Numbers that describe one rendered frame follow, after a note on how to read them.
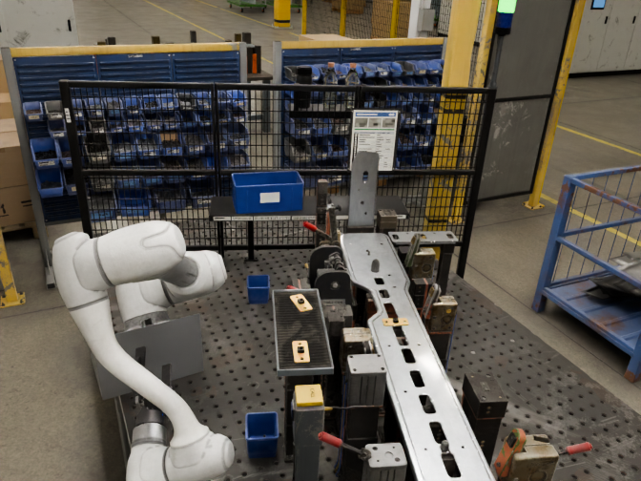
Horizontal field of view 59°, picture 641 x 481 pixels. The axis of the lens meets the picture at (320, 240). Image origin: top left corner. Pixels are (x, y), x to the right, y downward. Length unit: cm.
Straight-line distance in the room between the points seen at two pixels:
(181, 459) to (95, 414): 160
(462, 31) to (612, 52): 1098
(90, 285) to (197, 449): 49
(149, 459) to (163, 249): 54
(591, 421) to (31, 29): 766
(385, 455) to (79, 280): 84
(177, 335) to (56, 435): 120
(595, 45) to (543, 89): 790
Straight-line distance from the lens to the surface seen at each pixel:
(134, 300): 208
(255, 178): 264
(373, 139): 268
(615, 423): 224
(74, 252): 152
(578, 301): 398
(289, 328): 155
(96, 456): 292
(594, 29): 1304
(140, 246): 146
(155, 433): 167
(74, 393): 327
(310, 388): 137
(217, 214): 253
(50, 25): 843
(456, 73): 274
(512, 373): 229
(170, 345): 204
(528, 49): 507
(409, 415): 157
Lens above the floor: 207
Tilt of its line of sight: 27 degrees down
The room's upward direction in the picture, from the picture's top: 3 degrees clockwise
